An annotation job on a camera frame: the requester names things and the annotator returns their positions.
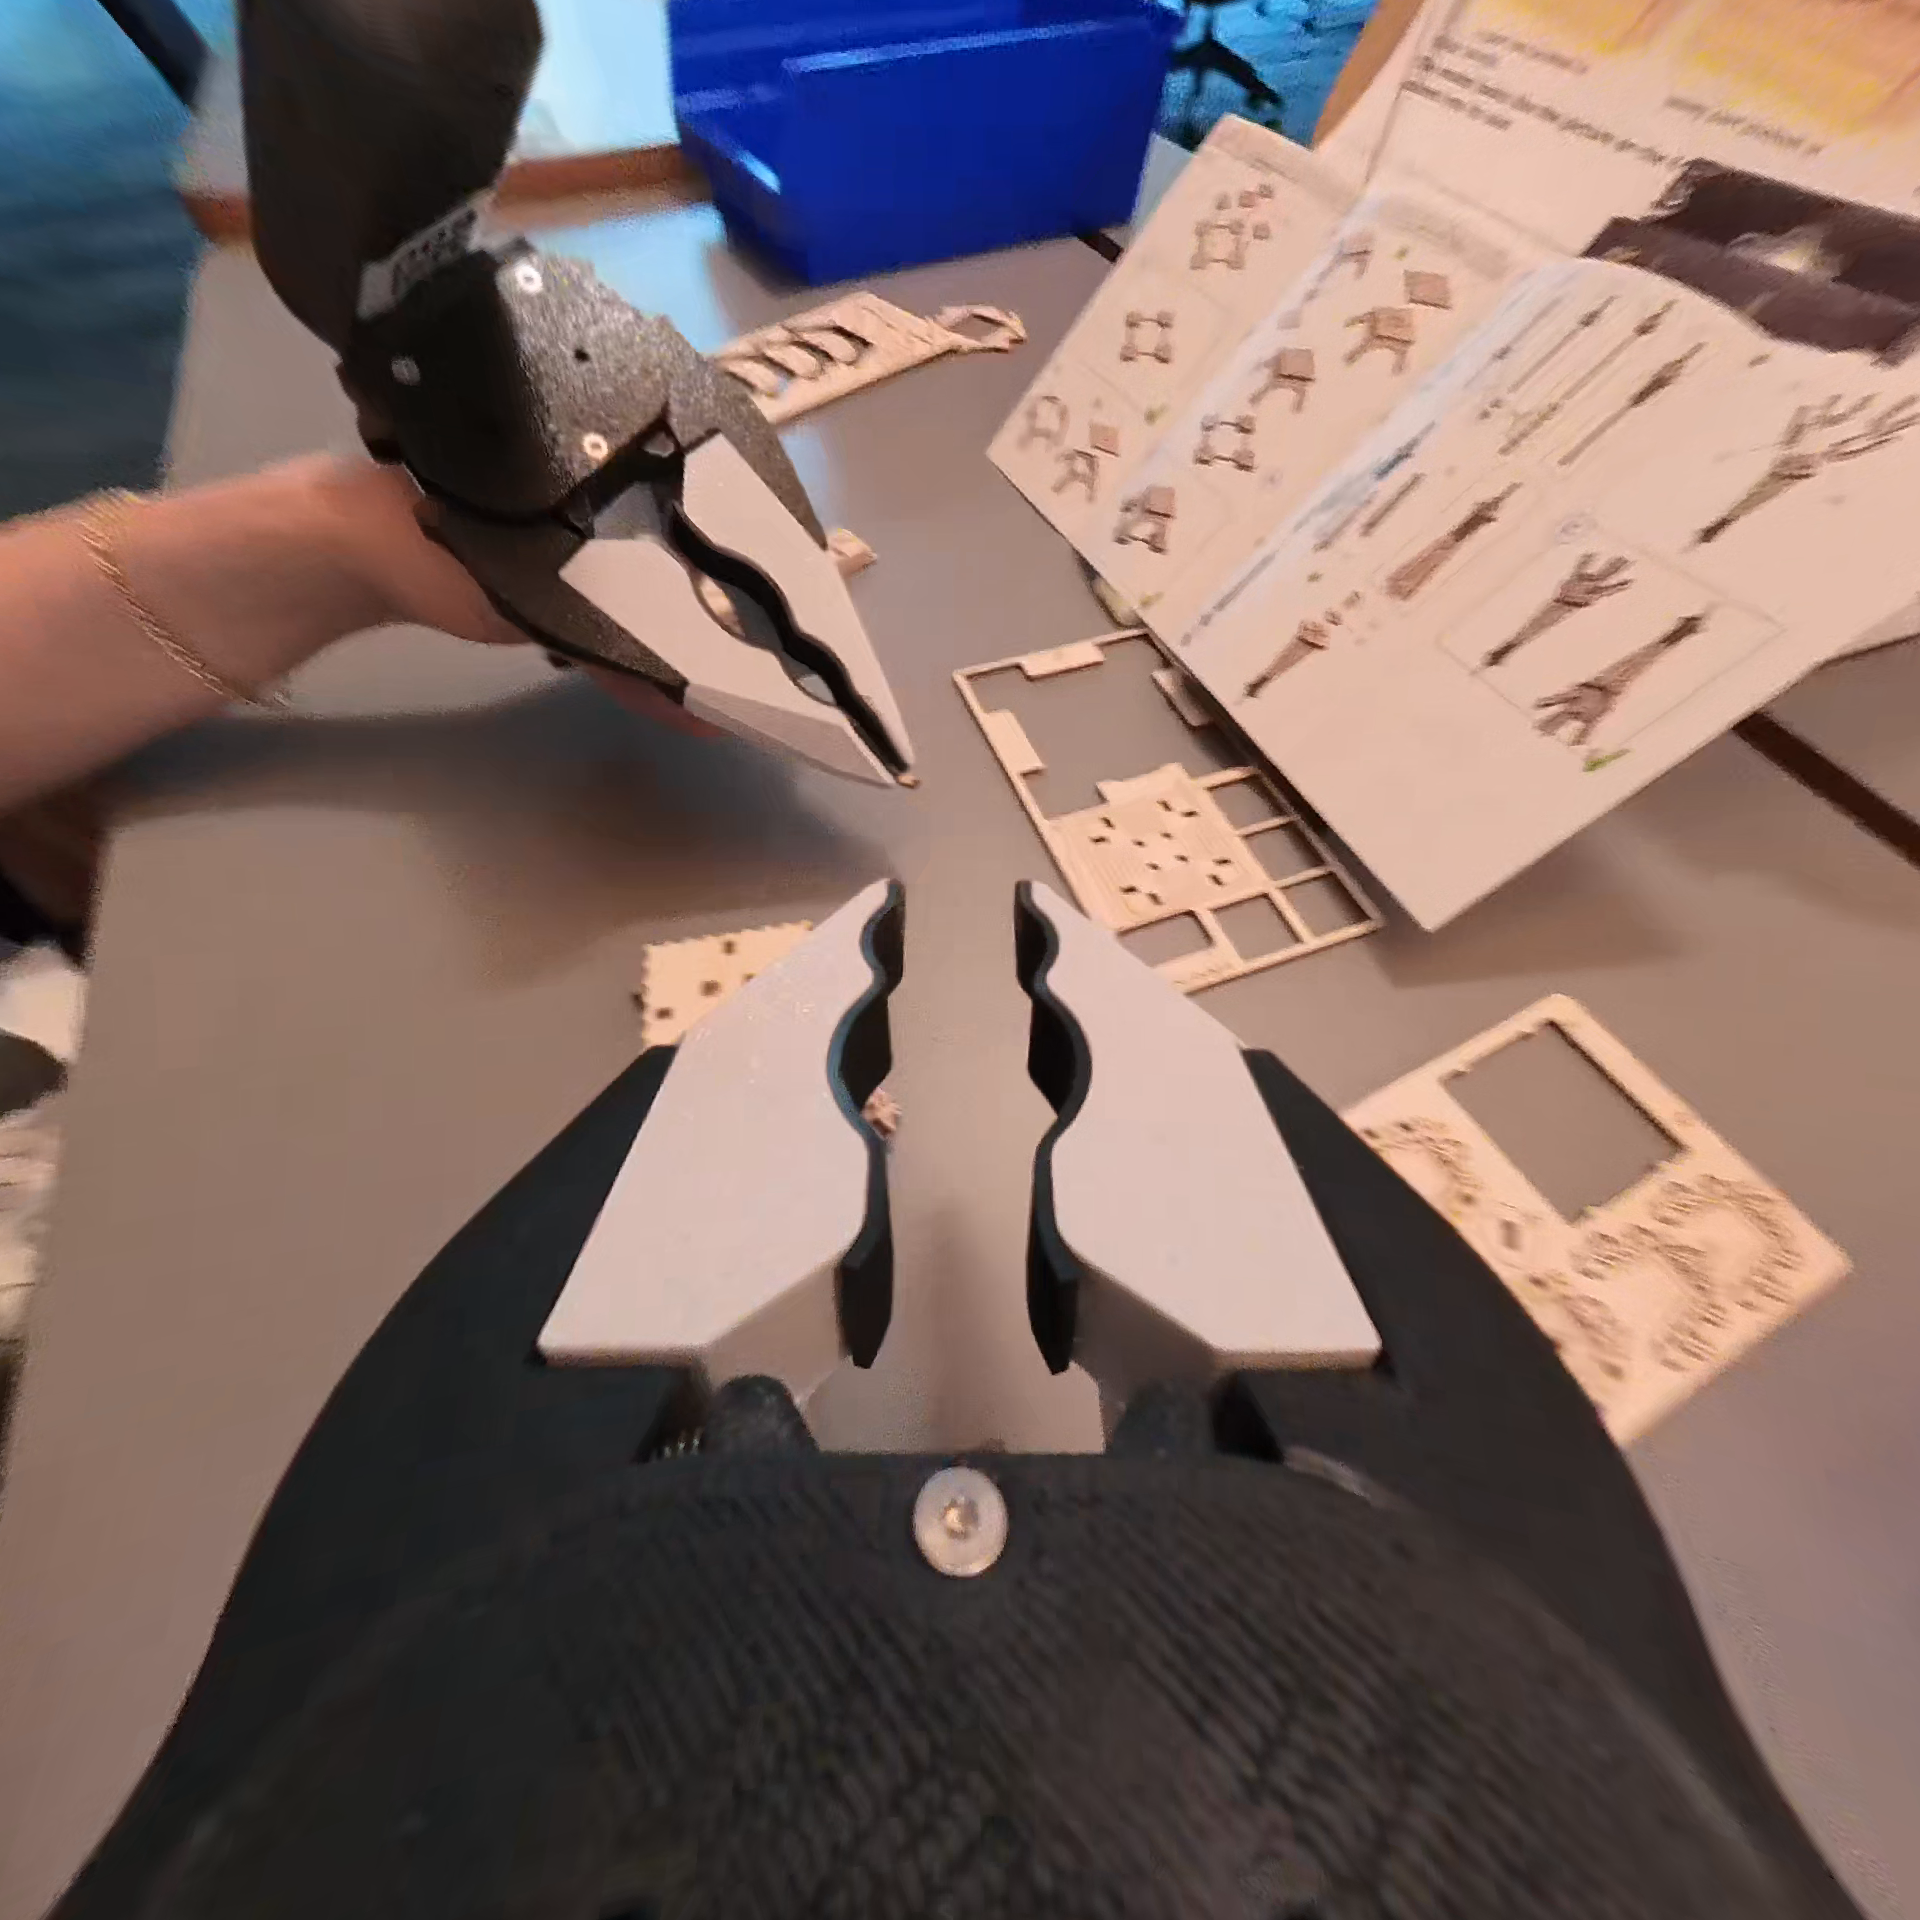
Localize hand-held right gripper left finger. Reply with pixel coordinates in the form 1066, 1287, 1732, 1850
537, 878, 909, 1412

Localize black office chair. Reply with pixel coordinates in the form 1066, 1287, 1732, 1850
1167, 0, 1289, 149

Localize square wooden puzzle piece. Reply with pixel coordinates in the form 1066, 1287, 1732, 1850
642, 918, 820, 1048

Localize printed instruction sheet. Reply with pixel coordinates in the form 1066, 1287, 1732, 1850
1321, 0, 1920, 367

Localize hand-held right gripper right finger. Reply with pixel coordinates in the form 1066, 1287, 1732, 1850
1008, 878, 1383, 1422

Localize wooden puzzle sheet square cutout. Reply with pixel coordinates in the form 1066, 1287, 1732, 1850
1341, 992, 1859, 1453

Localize wooden puzzle sheet open frame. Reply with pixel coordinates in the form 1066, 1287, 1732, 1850
953, 627, 1383, 997

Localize wooden puzzle sheet lattice cutouts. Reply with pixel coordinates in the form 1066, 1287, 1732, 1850
710, 293, 1031, 433

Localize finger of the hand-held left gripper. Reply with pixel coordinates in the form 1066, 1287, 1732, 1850
564, 529, 902, 789
666, 433, 921, 789

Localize person's left hand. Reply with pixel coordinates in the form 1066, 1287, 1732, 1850
265, 454, 728, 743

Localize blue plastic bin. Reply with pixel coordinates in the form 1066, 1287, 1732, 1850
666, 0, 1192, 289

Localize assembly instruction booklet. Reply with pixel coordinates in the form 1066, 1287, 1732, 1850
985, 111, 1920, 936

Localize gold chain bracelet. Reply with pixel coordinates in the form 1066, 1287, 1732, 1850
77, 494, 290, 707

